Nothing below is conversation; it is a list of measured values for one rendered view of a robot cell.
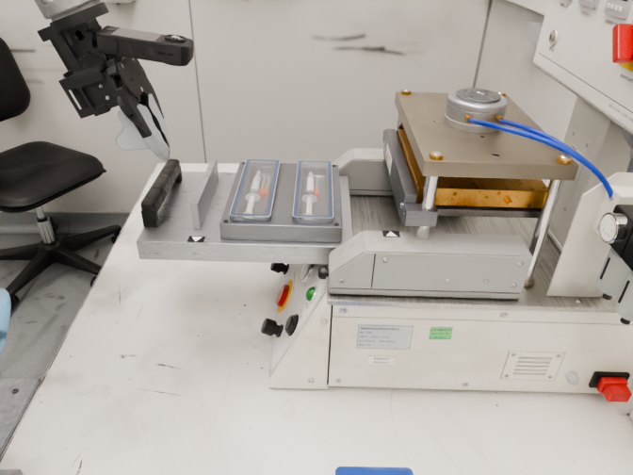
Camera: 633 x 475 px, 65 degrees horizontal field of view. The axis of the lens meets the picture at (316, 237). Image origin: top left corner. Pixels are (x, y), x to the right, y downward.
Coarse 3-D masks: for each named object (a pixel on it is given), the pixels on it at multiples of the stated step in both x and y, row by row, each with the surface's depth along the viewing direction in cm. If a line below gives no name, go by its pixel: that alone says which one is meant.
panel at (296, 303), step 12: (300, 264) 84; (324, 264) 71; (288, 276) 89; (300, 288) 78; (324, 288) 67; (288, 300) 83; (300, 300) 75; (312, 300) 69; (276, 312) 87; (288, 312) 79; (300, 312) 73; (312, 312) 68; (300, 324) 70; (288, 336) 74; (276, 348) 78; (288, 348) 72; (276, 360) 75
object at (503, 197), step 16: (400, 144) 77; (416, 176) 65; (416, 192) 64; (448, 192) 63; (464, 192) 63; (480, 192) 63; (496, 192) 63; (512, 192) 63; (528, 192) 63; (544, 192) 63; (448, 208) 65; (464, 208) 65; (480, 208) 65; (496, 208) 65; (512, 208) 65; (528, 208) 65
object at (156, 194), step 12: (168, 168) 77; (180, 168) 81; (156, 180) 73; (168, 180) 74; (180, 180) 81; (156, 192) 70; (168, 192) 74; (144, 204) 68; (156, 204) 69; (144, 216) 69; (156, 216) 69
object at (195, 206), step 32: (192, 192) 79; (224, 192) 79; (160, 224) 71; (192, 224) 71; (160, 256) 68; (192, 256) 68; (224, 256) 68; (256, 256) 68; (288, 256) 68; (320, 256) 68
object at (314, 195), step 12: (300, 168) 80; (312, 168) 80; (324, 168) 80; (300, 180) 76; (312, 180) 76; (324, 180) 76; (300, 192) 72; (312, 192) 73; (324, 192) 73; (300, 204) 70; (312, 204) 70; (324, 204) 70; (300, 216) 67; (312, 216) 67; (324, 216) 67
